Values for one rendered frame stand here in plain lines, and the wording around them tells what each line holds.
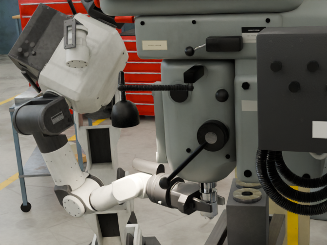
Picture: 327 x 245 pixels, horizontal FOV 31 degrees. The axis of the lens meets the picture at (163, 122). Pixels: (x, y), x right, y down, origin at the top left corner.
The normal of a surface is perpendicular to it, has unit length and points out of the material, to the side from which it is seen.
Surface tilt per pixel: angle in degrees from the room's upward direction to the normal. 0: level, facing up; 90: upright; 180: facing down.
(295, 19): 90
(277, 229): 0
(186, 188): 1
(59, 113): 81
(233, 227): 90
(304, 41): 90
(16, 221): 0
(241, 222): 90
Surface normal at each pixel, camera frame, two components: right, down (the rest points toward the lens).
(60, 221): -0.07, -0.96
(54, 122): 0.76, -0.01
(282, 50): -0.33, 0.29
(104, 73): 0.59, 0.12
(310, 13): -0.33, 0.06
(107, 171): -0.01, 0.37
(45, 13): -0.05, -0.26
